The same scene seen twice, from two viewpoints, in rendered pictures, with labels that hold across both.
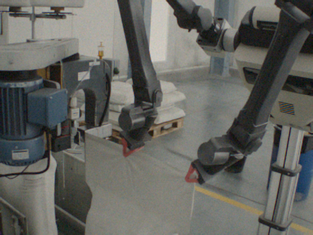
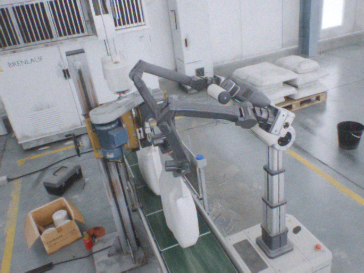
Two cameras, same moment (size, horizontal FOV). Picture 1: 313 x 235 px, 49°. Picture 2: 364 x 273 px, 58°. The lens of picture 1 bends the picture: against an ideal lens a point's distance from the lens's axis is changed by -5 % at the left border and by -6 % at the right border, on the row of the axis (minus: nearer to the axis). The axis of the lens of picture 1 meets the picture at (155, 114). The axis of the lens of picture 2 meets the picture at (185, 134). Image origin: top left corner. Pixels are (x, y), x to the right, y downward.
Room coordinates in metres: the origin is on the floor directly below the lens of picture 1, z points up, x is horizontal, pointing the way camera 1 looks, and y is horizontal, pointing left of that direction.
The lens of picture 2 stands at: (-0.39, -1.08, 2.16)
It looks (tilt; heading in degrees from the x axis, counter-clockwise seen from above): 27 degrees down; 33
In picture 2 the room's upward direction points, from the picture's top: 8 degrees counter-clockwise
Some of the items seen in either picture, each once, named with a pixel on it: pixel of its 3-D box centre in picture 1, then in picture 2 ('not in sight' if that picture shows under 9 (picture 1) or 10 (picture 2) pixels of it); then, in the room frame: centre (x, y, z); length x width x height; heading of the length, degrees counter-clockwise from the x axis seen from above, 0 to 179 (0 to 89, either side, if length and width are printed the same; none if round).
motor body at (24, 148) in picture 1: (18, 119); (110, 139); (0.96, 0.40, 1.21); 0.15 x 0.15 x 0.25
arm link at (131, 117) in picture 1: (139, 108); (161, 136); (1.05, 0.05, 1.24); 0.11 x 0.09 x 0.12; 142
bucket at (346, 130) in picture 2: (234, 157); (349, 136); (3.45, -0.85, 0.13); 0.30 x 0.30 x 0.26
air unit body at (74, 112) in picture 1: (72, 117); (148, 131); (1.23, 0.30, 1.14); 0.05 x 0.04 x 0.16; 141
